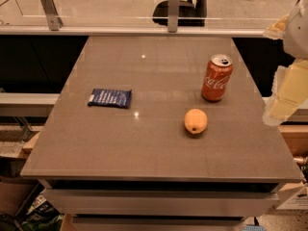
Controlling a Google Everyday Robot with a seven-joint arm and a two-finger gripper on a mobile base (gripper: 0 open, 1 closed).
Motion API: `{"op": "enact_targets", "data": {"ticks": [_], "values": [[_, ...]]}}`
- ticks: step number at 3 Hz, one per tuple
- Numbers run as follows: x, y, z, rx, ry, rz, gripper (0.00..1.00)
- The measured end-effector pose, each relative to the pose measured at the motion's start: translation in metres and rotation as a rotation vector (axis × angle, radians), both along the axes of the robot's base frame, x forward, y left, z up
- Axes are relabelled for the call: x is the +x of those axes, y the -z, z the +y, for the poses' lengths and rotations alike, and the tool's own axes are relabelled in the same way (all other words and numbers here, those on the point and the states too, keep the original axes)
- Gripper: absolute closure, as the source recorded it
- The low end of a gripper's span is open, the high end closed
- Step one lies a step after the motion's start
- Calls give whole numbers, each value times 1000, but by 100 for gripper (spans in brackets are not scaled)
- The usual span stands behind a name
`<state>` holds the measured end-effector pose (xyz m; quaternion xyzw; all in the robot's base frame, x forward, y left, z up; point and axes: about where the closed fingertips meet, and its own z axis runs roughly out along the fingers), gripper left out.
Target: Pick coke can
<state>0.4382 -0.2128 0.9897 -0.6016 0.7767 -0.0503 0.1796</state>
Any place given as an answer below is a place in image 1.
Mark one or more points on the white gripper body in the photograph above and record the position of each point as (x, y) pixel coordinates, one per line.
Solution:
(298, 33)

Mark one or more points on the black office chair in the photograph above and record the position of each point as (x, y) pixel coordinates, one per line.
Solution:
(192, 13)

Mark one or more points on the red coke can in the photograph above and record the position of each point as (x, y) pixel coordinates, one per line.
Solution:
(218, 73)

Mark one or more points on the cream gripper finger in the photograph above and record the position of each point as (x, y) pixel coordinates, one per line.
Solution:
(276, 30)
(289, 90)

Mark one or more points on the left metal glass bracket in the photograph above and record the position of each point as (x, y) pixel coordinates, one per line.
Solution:
(54, 21)

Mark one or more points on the white paper sheet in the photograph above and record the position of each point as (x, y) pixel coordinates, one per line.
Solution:
(292, 198)

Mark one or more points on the metal glass bracket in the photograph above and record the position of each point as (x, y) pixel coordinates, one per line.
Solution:
(172, 15)
(54, 21)

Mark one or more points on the blue snack packet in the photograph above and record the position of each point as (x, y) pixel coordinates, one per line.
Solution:
(110, 98)

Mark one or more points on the glass railing panel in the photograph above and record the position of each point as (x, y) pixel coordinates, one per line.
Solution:
(221, 14)

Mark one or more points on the middle metal glass bracket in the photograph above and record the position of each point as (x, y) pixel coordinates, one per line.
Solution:
(172, 15)

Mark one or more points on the yellow lemon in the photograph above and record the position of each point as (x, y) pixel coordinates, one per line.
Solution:
(195, 121)

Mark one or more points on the lower white drawer front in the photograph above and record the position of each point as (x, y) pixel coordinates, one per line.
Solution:
(154, 224)

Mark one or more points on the green snack bags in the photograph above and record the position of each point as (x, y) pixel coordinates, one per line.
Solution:
(42, 216)

